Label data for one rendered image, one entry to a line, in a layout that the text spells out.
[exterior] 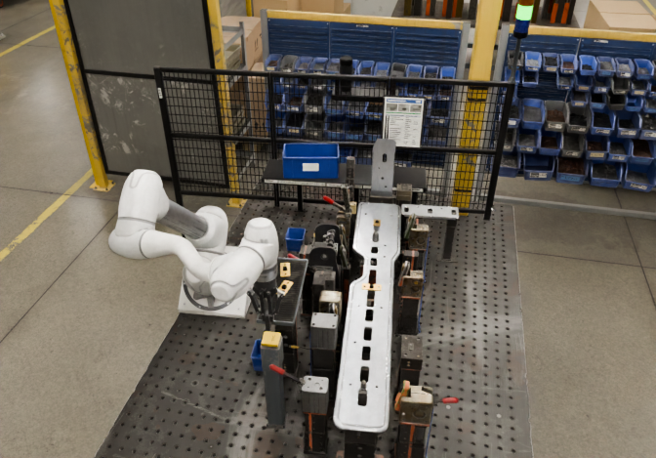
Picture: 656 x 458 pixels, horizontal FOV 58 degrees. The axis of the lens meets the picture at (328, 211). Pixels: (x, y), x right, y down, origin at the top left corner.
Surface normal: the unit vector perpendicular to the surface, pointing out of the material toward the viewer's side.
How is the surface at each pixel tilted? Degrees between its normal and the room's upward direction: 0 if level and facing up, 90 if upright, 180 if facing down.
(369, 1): 90
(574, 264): 0
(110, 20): 91
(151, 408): 0
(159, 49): 92
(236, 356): 0
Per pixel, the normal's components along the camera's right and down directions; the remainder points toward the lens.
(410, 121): -0.11, 0.56
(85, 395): 0.00, -0.83
